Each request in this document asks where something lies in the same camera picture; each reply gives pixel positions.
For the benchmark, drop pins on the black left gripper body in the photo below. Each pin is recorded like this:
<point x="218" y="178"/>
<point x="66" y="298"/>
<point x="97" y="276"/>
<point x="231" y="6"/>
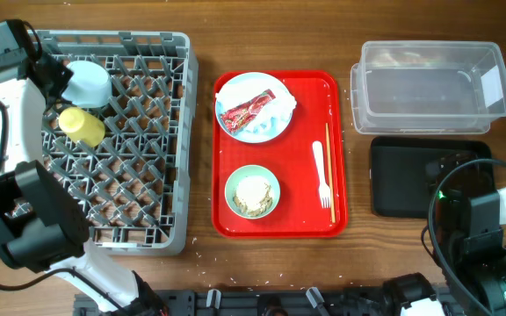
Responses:
<point x="61" y="74"/>

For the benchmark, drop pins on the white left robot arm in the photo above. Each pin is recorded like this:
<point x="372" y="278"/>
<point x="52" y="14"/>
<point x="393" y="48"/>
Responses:
<point x="41" y="226"/>

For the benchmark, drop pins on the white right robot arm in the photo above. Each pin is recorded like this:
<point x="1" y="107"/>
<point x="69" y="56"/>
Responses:
<point x="465" y="221"/>

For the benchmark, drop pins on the yellow cup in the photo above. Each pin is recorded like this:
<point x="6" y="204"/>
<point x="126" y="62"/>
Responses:
<point x="79" y="125"/>

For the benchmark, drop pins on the green bowl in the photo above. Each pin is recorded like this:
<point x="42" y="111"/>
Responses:
<point x="251" y="170"/>

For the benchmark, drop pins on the red snack wrapper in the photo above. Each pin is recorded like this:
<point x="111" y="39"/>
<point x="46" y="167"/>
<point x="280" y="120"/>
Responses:
<point x="235" y="119"/>

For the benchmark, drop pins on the white label on bin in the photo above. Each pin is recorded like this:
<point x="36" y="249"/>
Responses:
<point x="491" y="86"/>

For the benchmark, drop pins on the wooden chopstick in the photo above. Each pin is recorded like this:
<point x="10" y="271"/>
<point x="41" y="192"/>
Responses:
<point x="330" y="176"/>

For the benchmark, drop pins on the rice and peanut waste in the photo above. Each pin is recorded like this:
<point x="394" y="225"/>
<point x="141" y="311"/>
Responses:
<point x="253" y="196"/>

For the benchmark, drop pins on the black plastic tray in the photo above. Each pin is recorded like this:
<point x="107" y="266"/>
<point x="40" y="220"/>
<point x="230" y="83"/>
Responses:
<point x="400" y="184"/>

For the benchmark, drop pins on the white plastic fork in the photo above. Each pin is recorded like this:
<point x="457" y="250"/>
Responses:
<point x="323" y="188"/>

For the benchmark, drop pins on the clear plastic bin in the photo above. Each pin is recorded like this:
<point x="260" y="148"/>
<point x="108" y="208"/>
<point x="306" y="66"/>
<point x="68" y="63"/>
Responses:
<point x="424" y="87"/>

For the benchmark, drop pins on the red serving tray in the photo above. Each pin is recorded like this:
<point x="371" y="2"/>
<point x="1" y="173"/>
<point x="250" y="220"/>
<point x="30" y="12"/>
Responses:
<point x="298" y="212"/>

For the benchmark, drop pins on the light blue plate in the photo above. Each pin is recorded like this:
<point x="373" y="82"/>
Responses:
<point x="253" y="107"/>

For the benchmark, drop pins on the white crumpled tissue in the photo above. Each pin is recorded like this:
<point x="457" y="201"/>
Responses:
<point x="275" y="105"/>

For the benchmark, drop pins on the grey dishwasher rack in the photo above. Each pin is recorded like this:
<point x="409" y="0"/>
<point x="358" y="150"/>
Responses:
<point x="132" y="187"/>

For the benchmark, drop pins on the light blue bowl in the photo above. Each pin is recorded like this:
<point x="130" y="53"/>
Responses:
<point x="90" y="85"/>

